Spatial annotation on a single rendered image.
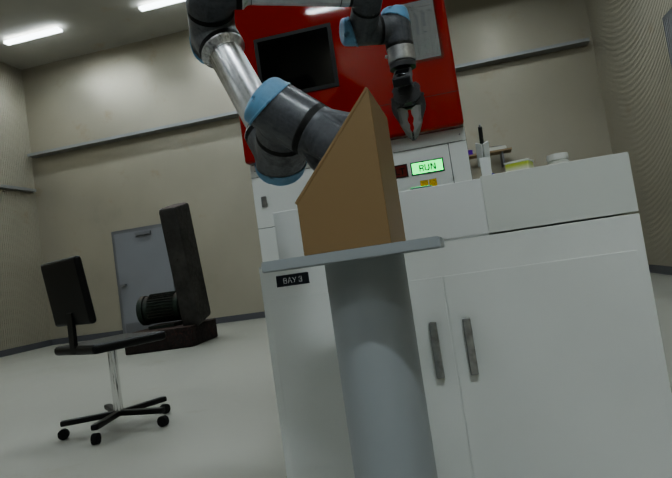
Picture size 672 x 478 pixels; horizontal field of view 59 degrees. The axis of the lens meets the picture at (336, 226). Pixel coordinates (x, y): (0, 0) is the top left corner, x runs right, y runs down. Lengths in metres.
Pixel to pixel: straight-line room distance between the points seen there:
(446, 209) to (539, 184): 0.23
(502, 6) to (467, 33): 0.78
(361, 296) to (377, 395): 0.18
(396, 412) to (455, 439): 0.47
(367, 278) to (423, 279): 0.43
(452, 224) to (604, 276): 0.38
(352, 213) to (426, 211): 0.50
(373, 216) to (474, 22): 10.93
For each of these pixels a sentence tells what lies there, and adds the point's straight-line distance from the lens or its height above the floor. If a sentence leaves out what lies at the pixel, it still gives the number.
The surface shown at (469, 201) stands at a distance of 1.53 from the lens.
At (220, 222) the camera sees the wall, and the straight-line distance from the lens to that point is 12.16.
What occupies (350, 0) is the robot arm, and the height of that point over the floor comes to 1.43.
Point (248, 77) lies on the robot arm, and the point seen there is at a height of 1.26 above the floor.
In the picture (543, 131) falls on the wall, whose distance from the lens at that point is 11.43.
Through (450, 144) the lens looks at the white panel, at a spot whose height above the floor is 1.17.
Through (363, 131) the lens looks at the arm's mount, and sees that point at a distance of 1.07.
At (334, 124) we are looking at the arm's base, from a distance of 1.17.
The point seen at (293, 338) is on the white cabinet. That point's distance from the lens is 1.60.
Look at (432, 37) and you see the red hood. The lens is 2.23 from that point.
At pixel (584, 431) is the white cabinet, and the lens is 1.61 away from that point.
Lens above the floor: 0.79
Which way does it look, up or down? 4 degrees up
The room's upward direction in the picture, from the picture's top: 8 degrees counter-clockwise
